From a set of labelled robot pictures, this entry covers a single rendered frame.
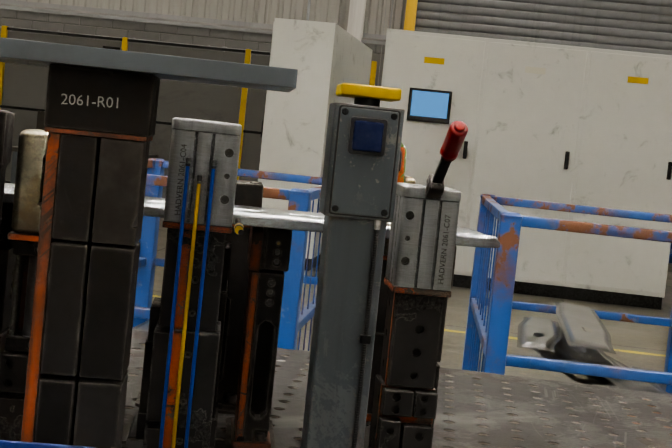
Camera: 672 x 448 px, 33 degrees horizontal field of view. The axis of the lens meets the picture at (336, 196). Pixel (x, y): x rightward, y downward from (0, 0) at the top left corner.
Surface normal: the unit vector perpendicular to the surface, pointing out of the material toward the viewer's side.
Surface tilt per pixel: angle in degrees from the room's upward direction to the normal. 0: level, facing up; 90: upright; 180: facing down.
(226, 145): 90
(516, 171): 90
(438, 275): 90
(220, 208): 90
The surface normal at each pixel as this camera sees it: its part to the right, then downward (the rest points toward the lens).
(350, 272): 0.09, 0.06
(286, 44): -0.15, 0.04
